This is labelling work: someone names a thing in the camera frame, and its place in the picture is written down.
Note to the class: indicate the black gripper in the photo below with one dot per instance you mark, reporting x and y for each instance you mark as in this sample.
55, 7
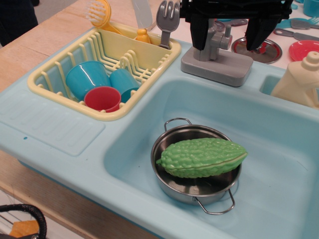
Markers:
260, 12

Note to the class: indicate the grey toy faucet lever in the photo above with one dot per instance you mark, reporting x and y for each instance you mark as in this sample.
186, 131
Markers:
222, 40

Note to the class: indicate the grey toy ladle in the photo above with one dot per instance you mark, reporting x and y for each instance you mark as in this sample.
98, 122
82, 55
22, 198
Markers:
234, 22

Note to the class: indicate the blue plastic plate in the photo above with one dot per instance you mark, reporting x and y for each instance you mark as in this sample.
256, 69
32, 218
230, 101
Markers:
223, 20

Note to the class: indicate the grey toy faucet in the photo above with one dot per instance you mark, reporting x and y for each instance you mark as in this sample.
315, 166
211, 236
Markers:
217, 64

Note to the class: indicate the steel pot lid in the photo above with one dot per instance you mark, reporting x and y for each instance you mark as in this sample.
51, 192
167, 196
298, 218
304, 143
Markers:
268, 52

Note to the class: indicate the blue toy utensil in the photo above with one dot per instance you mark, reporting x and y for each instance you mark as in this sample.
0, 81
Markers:
287, 22

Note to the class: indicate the grey toy fork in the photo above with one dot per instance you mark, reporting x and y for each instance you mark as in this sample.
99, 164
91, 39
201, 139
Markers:
167, 20

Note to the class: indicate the grey toy spatula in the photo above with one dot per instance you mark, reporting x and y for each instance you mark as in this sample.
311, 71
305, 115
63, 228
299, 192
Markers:
300, 24

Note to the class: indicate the grey toy spoon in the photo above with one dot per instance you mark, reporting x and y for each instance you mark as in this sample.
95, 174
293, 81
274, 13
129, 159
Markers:
295, 35

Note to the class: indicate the red plastic plate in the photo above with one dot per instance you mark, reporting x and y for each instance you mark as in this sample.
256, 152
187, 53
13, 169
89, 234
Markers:
299, 50

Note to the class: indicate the blue plastic cup background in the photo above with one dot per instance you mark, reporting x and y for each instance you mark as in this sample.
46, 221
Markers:
311, 8

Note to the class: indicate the cream toy detergent bottle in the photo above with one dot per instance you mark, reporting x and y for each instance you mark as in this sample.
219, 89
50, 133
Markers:
300, 82

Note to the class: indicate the small blue plastic cup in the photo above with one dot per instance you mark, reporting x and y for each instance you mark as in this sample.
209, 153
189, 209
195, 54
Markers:
124, 82

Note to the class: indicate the yellow dish brush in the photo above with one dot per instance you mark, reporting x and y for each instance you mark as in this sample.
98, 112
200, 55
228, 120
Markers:
99, 14

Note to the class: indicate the yellow dish rack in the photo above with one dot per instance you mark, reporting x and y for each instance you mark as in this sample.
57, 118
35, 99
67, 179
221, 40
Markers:
60, 79

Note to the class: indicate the green toy bitter gourd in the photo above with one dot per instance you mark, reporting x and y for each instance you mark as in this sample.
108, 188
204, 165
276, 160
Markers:
201, 157

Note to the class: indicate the red plastic cup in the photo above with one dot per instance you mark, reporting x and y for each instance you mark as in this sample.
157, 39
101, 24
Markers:
103, 98

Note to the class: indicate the large blue plastic cup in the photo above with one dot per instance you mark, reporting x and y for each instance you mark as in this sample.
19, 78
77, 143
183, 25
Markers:
86, 76

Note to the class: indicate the light blue toy sink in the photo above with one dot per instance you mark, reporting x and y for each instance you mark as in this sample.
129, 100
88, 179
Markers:
111, 158

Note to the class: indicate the orange object in bag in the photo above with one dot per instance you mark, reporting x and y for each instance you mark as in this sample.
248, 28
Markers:
24, 228

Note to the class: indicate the toy knife yellow handle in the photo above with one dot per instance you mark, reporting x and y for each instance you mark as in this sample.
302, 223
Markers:
144, 19

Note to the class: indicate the steel pot with handles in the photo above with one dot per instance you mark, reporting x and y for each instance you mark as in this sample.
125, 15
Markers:
198, 191

